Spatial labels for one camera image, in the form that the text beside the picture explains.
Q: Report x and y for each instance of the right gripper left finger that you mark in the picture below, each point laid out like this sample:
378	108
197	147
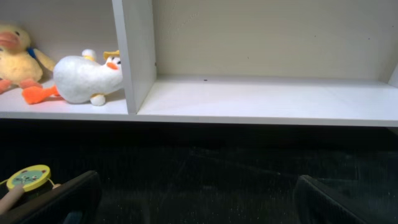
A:
71	196

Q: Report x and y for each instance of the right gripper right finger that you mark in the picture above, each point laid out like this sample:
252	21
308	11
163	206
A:
320	205

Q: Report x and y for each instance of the yellow and green rattle drum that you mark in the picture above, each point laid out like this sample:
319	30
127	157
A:
29	177

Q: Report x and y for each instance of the white plush duck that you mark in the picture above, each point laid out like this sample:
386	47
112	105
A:
81	77

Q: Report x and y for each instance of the white shelf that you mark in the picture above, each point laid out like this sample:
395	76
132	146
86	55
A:
248	99

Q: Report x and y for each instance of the yellow plush duck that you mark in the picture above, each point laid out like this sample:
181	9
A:
18	65

